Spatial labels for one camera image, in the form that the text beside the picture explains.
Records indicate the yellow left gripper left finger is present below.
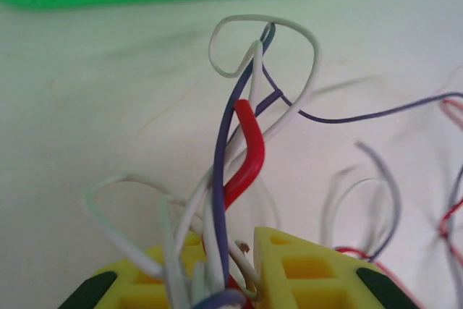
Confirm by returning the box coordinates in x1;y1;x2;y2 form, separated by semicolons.
57;232;232;309

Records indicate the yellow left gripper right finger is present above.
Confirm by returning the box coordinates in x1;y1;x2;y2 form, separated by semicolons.
252;225;422;309

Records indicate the thin purple cable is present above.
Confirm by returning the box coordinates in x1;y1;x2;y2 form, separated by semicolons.
356;140;403;260

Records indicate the thick red cable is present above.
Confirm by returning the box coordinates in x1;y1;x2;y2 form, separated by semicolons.
202;98;267;301

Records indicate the bundle of wires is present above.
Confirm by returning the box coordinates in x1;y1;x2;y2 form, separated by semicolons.
191;22;463;309

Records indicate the thin white cable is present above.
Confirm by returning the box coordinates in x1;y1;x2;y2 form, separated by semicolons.
197;40;265;299
83;173;203;277
321;177;397;255
164;14;323;309

